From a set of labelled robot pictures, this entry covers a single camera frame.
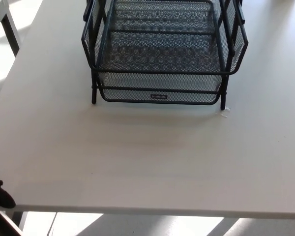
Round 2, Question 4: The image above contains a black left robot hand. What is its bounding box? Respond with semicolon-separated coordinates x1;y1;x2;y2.
0;178;17;209

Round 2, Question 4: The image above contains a wide black mesh tray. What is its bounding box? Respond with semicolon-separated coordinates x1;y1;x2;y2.
80;0;249;76

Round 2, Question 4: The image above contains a grey table leg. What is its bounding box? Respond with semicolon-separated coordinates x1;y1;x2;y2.
12;211;29;231

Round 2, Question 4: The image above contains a white side table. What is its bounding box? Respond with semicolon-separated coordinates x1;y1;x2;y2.
0;0;22;59

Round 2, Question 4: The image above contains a black mesh tray with label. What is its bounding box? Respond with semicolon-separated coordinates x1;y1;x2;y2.
95;71;224;106

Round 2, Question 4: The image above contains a small black mesh tray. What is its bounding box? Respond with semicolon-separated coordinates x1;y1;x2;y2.
107;0;216;34

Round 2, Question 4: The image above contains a dark brown chair frame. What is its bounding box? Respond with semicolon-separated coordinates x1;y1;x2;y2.
0;210;23;236

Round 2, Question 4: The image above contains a thin floor cable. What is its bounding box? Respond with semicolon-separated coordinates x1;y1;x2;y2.
48;213;58;236

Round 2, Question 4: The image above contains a black wire organizer frame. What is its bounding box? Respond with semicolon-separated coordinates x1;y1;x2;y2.
82;0;245;111

